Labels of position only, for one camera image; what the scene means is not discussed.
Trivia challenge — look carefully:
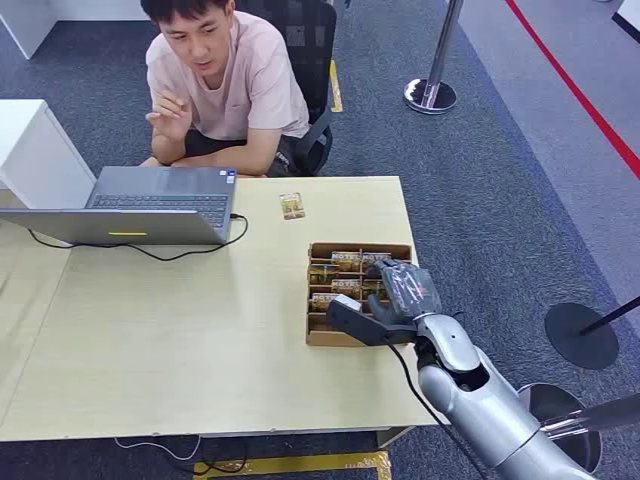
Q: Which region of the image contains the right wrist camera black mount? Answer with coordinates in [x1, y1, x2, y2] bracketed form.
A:
[325, 294, 419, 348]

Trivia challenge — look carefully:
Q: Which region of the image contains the white board black edge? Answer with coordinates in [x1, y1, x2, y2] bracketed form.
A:
[611, 0, 640, 46]

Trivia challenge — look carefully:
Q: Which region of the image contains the black stanchion post flat base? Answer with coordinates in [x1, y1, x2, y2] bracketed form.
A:
[543, 296, 640, 372]

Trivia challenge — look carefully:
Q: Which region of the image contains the person's right hand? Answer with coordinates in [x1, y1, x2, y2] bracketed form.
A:
[145, 88, 193, 142]

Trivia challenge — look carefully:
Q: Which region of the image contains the thin white cable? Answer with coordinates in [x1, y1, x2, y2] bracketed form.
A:
[113, 433, 202, 464]

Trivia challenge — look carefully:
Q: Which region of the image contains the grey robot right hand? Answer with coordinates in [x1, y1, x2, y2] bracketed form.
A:
[367, 258, 444, 327]

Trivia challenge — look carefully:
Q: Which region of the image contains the white counter furniture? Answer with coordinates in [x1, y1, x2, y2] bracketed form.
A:
[0, 0, 151, 62]

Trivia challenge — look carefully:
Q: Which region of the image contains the yellow floor tape strip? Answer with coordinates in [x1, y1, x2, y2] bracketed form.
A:
[328, 59, 344, 115]
[192, 451, 393, 480]

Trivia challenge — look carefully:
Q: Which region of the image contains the chrome stanchion post round base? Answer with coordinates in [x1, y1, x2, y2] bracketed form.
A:
[403, 0, 465, 117]
[517, 382, 640, 476]

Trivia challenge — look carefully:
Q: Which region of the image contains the grey laptop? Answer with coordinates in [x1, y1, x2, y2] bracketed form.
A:
[0, 165, 239, 248]

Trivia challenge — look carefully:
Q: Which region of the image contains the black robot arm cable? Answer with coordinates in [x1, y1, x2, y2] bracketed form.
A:
[385, 341, 487, 480]

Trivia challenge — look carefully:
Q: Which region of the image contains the person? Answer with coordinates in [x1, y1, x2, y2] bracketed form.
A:
[139, 0, 312, 179]

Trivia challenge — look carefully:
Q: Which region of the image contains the white desk leg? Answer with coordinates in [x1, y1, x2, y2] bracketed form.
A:
[374, 426, 417, 450]

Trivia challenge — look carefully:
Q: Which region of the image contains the black office chair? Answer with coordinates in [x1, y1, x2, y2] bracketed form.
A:
[235, 0, 339, 178]

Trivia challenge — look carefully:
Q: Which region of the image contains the red floor tape line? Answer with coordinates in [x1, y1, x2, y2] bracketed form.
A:
[505, 0, 640, 182]

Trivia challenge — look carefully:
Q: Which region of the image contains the green printed card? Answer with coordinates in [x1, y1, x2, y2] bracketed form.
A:
[331, 250, 362, 274]
[278, 192, 306, 221]
[310, 293, 342, 313]
[331, 278, 362, 301]
[361, 251, 393, 272]

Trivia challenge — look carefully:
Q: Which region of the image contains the white cabinet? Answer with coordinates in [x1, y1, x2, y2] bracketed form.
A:
[0, 99, 97, 211]

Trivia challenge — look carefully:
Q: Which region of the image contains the black laptop power cable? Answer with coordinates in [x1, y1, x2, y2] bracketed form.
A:
[27, 213, 250, 264]

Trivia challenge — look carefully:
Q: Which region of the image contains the wooden card organizer box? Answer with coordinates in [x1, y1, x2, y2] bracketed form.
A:
[305, 241, 414, 348]

